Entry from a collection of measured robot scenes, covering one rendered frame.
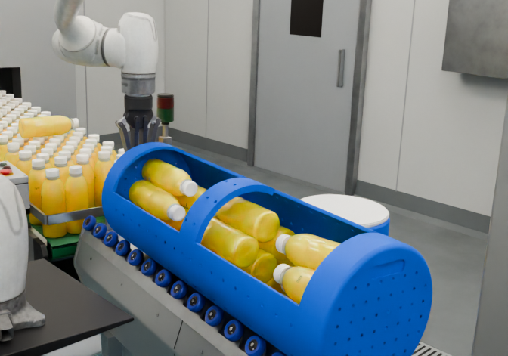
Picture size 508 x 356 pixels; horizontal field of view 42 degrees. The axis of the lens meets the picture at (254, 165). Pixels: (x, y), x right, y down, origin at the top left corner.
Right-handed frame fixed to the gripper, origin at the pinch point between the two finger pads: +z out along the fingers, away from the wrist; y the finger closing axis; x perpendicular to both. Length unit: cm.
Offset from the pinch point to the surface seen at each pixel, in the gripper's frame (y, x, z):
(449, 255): -269, -88, 117
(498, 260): 34, 132, -29
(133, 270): 9.2, 14.8, 23.1
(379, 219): -54, 41, 12
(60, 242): 14.9, -21.8, 26.6
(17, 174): 24.3, -29.5, 6.1
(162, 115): -36, -52, -2
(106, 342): 8, -7, 55
